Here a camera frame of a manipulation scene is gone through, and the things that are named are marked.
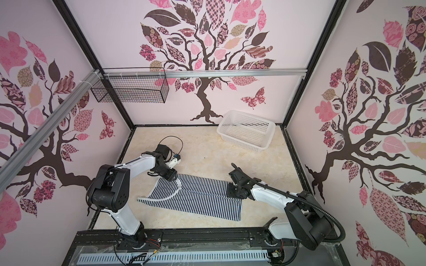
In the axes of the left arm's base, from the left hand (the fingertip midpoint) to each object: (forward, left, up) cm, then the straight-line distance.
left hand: (171, 177), depth 93 cm
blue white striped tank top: (-10, -15, 0) cm, 18 cm away
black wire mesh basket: (+64, +38, +16) cm, 76 cm away
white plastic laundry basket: (+37, -48, 0) cm, 60 cm away
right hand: (-8, -33, +1) cm, 34 cm away
